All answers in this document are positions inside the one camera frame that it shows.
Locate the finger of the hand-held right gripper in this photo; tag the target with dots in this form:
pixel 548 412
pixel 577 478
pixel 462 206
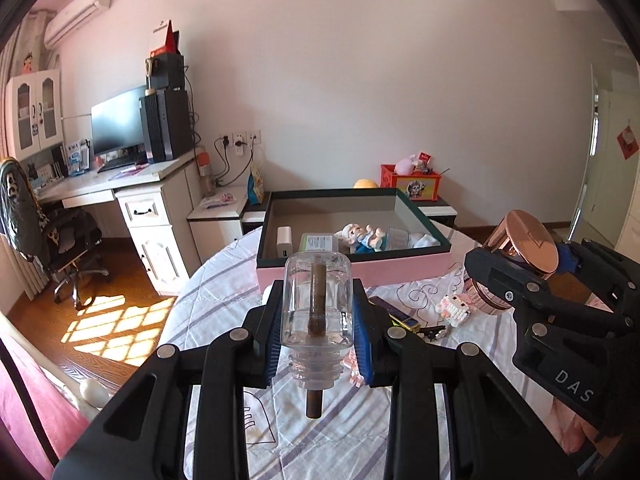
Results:
pixel 500 272
pixel 610 275

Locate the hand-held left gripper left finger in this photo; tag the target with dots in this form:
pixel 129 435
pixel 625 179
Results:
pixel 275 350

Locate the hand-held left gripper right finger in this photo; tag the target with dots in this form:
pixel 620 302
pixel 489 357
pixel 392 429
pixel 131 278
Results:
pixel 362 347

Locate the rose gold jar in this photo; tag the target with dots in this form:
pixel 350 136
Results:
pixel 525 240

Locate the clear glass bottle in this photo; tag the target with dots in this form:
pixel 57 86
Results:
pixel 317 300

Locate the pink box with dark rim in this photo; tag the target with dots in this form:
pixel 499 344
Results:
pixel 360 272

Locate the person's right hand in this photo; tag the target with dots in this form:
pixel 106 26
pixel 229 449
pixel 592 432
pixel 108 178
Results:
pixel 622 385

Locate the pink plastic trinket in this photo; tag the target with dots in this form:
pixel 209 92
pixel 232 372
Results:
pixel 352 362

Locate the pink white block toy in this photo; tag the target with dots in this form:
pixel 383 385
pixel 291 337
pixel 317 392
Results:
pixel 457 310

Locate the black hair clip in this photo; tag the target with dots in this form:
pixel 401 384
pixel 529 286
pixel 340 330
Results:
pixel 434 332

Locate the white animal figurine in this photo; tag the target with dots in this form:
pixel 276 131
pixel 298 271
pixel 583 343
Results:
pixel 425 241

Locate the dark-topped low table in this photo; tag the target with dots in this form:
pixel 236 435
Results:
pixel 440 207

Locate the clear plastic container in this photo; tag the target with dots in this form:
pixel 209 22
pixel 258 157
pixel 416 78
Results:
pixel 398 238

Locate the white charger block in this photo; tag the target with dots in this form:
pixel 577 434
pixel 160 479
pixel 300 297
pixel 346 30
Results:
pixel 284 242

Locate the white-haired doll figurine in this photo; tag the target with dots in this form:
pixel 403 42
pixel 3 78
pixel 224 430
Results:
pixel 362 237

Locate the white green-label carton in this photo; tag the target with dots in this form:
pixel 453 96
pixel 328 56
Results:
pixel 320 241

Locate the red storage crate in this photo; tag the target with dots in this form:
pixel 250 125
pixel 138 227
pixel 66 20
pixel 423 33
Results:
pixel 412 185

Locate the red hanging ornament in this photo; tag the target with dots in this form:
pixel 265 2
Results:
pixel 629 142

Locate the white side cabinet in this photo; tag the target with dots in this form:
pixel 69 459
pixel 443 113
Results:
pixel 220 225

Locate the pink plush toy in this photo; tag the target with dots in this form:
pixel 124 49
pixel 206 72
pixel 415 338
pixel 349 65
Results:
pixel 406 164

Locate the pink packet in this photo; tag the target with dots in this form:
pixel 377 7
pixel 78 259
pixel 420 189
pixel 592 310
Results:
pixel 220 200

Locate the white room door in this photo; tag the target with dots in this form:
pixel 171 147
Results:
pixel 594 115

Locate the yellow plush toy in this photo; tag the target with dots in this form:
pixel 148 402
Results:
pixel 366 183

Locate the blue snack bag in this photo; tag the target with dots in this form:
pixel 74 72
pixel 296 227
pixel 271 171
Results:
pixel 256 185

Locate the red-capped bottle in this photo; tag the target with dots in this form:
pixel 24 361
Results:
pixel 206 172

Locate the white desk with drawers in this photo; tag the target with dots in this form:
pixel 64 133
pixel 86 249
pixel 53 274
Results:
pixel 150 195

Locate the black office chair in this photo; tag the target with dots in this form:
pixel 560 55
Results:
pixel 65 245

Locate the black keyboard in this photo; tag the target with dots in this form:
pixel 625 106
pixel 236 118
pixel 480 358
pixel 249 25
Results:
pixel 120 164

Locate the black computer tower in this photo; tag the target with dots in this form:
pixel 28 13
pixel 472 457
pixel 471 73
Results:
pixel 167 127

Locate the pink blanket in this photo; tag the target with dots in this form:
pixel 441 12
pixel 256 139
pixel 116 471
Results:
pixel 30 410

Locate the blue white box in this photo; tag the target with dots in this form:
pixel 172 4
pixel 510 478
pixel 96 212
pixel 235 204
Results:
pixel 77 156

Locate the black computer monitor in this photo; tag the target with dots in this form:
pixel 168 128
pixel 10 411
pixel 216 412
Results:
pixel 117 120

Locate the dark printed jacket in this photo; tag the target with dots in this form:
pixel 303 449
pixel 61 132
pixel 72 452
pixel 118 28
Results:
pixel 20 205

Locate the black speaker box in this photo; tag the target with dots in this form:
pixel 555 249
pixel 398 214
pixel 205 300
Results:
pixel 167 72

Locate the red paper bag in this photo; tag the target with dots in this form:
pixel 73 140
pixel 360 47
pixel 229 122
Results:
pixel 167 40

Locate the white glass-door cabinet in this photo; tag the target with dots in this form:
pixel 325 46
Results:
pixel 35 115

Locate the small doll in pink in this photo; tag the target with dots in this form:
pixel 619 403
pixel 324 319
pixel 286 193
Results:
pixel 29 62

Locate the white air conditioner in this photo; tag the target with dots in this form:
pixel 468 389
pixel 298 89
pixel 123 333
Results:
pixel 75 10

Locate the white wall socket strip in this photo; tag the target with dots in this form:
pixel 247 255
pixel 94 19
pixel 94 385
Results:
pixel 240 139

